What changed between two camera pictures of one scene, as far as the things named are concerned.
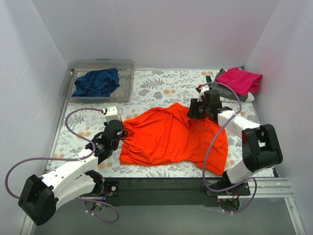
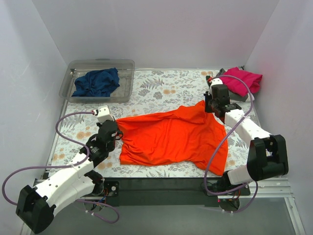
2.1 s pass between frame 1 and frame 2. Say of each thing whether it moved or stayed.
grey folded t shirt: stayed
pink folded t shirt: stayed
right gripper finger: moved
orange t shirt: stayed
